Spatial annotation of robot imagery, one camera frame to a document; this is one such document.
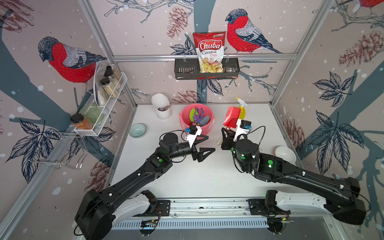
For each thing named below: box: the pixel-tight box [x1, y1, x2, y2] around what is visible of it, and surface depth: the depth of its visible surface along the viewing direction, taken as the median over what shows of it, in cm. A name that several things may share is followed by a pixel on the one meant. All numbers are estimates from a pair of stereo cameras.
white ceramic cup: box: [151, 93, 171, 120], surface depth 109 cm
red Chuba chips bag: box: [192, 31, 227, 73], surface depth 83 cm
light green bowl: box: [129, 123, 147, 138], surface depth 104 cm
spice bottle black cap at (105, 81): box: [100, 78, 110, 85], surface depth 77 cm
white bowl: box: [275, 146, 297, 164], surface depth 91 cm
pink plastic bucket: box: [179, 103, 216, 136], surface depth 98 cm
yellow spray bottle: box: [236, 97, 248, 120], surface depth 102 cm
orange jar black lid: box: [70, 113, 84, 124], surface depth 61 cm
